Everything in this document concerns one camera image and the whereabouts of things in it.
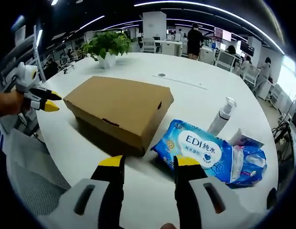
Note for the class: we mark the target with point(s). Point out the black hanging screen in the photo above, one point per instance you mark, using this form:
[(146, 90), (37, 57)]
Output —
[(247, 47)]

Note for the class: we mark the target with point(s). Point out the white office chair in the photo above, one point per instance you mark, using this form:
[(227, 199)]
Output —
[(150, 45), (224, 60), (251, 74)]

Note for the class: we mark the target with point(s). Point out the pink wall display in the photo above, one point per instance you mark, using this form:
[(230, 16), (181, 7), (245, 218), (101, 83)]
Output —
[(222, 33)]

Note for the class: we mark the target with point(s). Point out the person's right hand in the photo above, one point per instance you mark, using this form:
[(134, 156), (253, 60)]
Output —
[(168, 226)]

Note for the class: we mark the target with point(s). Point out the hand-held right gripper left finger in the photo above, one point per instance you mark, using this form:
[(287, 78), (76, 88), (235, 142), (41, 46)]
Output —
[(109, 186)]

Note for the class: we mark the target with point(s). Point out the white pump bottle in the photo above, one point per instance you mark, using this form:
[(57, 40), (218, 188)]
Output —
[(220, 119)]

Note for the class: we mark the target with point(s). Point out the blue wet wipes pack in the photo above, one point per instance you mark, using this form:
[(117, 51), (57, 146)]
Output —
[(197, 143)]

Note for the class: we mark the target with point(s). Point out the grey mesh office chair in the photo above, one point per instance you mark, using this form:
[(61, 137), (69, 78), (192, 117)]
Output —
[(35, 176)]

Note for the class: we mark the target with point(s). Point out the white square pillar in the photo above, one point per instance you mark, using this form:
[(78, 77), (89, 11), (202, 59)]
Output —
[(154, 23)]

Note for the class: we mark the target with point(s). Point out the potted green plant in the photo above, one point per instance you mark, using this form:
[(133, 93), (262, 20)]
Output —
[(107, 45)]

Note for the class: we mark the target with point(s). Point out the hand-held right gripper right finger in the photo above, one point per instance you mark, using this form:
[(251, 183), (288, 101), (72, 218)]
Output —
[(188, 186)]

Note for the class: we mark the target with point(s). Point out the brown cardboard shoe box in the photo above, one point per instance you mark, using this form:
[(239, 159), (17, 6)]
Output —
[(114, 102)]

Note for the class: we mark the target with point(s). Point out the long ceiling light strip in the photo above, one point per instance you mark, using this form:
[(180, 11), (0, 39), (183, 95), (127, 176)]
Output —
[(150, 3)]

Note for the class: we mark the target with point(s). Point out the blue floral tissue pack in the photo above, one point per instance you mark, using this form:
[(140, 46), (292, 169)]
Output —
[(248, 167)]

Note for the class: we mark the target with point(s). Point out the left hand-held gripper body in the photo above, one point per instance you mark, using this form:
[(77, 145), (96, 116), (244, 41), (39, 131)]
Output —
[(26, 78)]

